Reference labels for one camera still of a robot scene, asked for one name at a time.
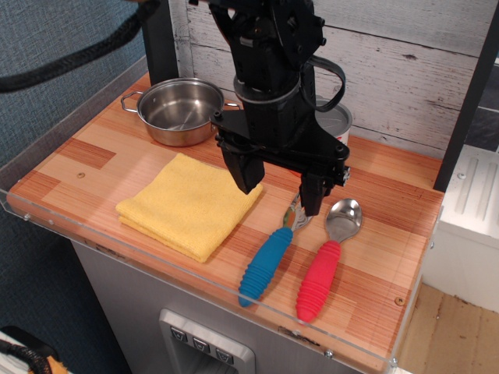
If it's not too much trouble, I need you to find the blue handled fork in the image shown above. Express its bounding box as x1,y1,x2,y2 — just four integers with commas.
239,192,311,307

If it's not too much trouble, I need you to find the clear acrylic table guard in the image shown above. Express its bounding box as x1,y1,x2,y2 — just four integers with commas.
2,69,454,373

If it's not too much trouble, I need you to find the grey cabinet with dispenser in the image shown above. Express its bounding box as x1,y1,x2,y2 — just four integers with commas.
73,242,355,373

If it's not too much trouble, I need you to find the red handled spoon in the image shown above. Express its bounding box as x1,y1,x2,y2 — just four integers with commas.
296,199,363,323

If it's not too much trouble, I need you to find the black cable and orange object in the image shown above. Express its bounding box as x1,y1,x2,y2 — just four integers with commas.
0,325,71,374

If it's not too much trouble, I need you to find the small steel pot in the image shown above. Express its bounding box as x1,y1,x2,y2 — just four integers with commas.
121,78,241,147

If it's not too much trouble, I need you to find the black vertical post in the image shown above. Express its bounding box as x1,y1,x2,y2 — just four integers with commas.
434,5,498,192

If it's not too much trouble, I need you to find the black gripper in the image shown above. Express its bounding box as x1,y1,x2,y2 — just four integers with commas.
211,76,350,217

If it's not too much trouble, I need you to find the black braided cable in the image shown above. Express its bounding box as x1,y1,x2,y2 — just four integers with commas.
0,0,161,94

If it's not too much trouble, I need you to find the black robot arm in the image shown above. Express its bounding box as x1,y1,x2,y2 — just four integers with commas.
209,1,349,216

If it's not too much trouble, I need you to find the yellow folded towel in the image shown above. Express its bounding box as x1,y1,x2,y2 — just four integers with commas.
115,153,263,263

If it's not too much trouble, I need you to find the white ribbed appliance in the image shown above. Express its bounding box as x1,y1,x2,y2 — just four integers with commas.
422,145,498,312

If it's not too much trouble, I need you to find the toy food can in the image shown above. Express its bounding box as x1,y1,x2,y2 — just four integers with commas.
315,104,352,145

